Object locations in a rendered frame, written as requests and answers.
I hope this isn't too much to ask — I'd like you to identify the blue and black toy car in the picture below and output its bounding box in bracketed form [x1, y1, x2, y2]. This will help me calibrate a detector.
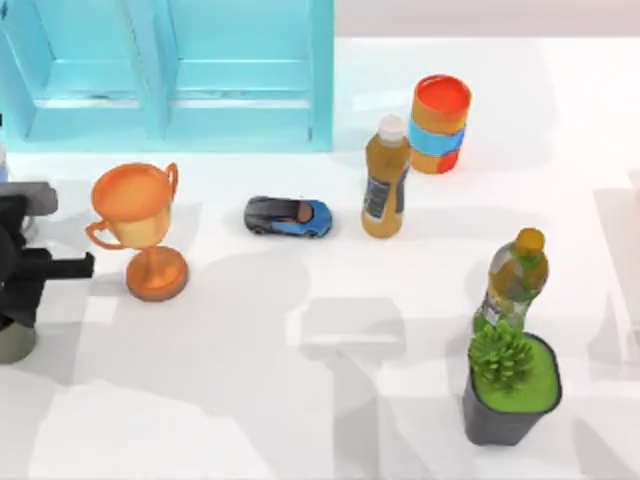
[243, 195, 335, 239]

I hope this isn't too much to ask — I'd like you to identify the light blue rack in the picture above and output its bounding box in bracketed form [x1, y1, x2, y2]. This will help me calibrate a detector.
[0, 0, 335, 154]

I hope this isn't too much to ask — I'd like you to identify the orange and blue can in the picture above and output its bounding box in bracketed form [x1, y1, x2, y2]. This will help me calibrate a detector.
[407, 74, 474, 176]

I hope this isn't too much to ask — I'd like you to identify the pale grey rounded box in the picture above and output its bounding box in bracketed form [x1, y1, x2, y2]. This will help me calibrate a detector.
[0, 319, 38, 365]

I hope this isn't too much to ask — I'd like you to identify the orange trophy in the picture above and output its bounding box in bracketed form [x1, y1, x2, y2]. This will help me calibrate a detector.
[84, 161, 191, 303]

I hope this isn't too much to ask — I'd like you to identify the orange bottle with white cap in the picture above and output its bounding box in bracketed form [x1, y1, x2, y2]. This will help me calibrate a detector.
[360, 114, 413, 240]

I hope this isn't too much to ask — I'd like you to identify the grey pot with green plant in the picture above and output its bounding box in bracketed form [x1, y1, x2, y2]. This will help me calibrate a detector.
[461, 320, 563, 447]

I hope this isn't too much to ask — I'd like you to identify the clear bottle with yellow cap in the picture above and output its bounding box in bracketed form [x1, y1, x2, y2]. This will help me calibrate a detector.
[472, 227, 551, 337]

